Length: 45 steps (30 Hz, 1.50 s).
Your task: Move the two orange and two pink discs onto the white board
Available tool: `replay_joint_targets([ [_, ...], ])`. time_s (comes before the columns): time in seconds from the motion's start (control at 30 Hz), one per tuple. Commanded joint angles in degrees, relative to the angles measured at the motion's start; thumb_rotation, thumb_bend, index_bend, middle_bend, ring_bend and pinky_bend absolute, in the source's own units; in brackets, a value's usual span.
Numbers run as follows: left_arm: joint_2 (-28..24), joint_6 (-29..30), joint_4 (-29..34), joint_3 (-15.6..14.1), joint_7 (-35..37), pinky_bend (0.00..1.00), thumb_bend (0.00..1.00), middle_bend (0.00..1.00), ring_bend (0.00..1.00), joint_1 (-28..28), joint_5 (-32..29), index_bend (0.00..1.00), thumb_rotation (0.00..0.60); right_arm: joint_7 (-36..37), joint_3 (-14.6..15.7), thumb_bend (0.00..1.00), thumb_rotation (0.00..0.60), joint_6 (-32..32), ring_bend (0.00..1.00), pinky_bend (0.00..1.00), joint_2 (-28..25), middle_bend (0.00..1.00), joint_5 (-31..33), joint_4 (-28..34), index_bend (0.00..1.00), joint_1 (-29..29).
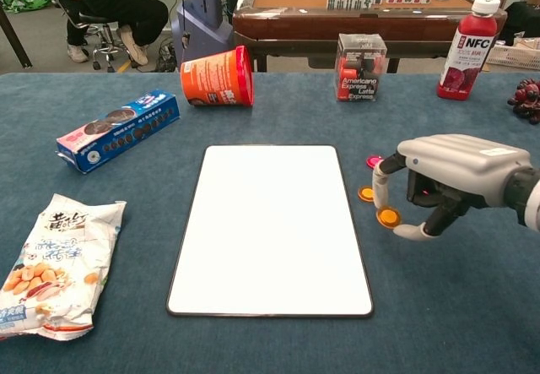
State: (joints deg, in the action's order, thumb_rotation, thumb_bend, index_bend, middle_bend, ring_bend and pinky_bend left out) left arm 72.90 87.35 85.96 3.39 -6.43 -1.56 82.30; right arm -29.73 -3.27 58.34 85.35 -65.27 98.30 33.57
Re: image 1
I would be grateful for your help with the right robot hand silver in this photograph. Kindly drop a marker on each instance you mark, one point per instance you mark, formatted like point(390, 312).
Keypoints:
point(464, 158)

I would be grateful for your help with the pink chip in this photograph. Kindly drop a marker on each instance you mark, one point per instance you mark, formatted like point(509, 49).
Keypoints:
point(373, 161)

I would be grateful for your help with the orange chip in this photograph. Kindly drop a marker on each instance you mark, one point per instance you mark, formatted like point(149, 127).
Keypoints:
point(365, 193)
point(388, 217)

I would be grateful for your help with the white rectangular board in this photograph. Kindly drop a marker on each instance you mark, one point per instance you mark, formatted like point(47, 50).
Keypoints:
point(270, 243)

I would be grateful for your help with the dark red grape bunch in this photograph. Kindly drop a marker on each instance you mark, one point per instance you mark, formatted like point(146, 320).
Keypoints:
point(527, 99)

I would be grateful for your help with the red NFC juice bottle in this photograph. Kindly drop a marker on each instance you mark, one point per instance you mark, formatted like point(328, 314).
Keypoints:
point(464, 61)

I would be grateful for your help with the white plastic basket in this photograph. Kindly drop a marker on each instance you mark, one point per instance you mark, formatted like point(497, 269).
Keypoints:
point(514, 57)

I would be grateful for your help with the clear coffee capsule box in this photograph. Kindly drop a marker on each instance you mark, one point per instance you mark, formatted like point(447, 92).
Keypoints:
point(360, 70)

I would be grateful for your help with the black bag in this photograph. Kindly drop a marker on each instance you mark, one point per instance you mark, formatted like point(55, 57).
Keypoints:
point(523, 21)

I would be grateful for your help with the blue table cloth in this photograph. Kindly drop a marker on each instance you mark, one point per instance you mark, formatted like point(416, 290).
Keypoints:
point(422, 306)

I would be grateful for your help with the mahjong tile row bamboo faces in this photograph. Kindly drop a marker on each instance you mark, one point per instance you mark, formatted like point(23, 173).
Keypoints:
point(350, 1)

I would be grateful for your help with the brown mahjong table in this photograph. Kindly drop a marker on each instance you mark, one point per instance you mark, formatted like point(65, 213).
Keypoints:
point(316, 23)

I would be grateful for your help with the orange instant noodle cup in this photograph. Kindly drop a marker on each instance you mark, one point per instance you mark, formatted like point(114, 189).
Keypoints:
point(211, 78)

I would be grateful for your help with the blue grey machine base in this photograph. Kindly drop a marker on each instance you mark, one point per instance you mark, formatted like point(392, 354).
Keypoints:
point(202, 11)

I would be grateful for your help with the blue pink cookie box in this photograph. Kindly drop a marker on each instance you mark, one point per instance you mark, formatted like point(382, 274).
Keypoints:
point(118, 131)

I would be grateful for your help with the seated person in black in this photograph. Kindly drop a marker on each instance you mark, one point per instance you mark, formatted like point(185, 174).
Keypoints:
point(122, 7)

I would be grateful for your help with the black office chair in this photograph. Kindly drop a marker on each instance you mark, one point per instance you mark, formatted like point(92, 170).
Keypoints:
point(101, 44)

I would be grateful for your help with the white peanut snack bag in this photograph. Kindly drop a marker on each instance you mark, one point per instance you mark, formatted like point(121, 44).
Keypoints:
point(59, 272)

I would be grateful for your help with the black metal leg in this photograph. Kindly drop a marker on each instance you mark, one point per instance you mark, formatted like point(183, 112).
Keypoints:
point(14, 40)

